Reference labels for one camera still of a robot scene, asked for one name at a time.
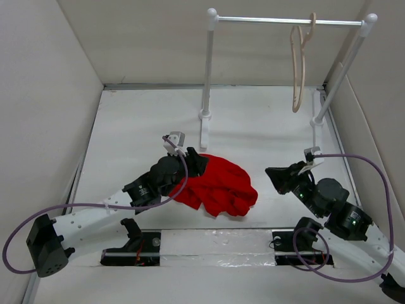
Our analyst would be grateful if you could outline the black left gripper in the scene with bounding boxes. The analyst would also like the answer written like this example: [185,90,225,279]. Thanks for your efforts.
[161,148,208,197]

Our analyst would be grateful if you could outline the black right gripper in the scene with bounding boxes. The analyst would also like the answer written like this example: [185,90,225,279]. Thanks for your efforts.
[264,159,323,217]

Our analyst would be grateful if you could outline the red t shirt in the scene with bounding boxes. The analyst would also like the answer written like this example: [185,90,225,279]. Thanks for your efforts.
[175,154,258,217]

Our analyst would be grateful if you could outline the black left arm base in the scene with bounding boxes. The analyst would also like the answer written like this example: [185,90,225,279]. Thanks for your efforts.
[100,218,161,267]

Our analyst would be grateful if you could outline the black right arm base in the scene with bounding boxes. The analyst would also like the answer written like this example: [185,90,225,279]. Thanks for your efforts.
[268,217,333,271]

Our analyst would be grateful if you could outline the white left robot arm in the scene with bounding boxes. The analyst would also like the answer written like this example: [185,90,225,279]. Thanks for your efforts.
[26,147,209,277]

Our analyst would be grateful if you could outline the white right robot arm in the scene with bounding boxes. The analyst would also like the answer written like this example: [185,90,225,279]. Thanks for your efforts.
[265,161,404,303]

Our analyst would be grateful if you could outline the wooden clothes hanger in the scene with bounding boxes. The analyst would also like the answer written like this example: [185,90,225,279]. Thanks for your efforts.
[289,12,317,113]

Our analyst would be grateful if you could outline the white clothes rack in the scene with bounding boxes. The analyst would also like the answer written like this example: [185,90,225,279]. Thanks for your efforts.
[199,8,378,150]

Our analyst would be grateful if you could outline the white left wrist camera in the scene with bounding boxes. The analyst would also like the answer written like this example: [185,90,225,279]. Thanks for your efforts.
[163,131,185,156]

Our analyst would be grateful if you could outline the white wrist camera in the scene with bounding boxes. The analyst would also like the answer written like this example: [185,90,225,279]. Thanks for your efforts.
[163,131,185,156]
[302,146,324,172]

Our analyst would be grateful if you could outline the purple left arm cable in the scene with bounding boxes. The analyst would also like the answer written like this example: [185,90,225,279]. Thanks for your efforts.
[2,135,190,275]

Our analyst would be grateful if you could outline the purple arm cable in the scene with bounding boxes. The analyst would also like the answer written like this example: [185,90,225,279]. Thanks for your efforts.
[2,135,190,275]
[292,153,396,282]

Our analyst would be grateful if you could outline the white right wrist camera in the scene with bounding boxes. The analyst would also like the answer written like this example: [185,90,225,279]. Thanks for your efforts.
[302,146,324,172]

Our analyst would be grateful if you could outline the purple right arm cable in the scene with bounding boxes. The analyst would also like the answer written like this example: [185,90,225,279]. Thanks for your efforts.
[292,153,396,282]

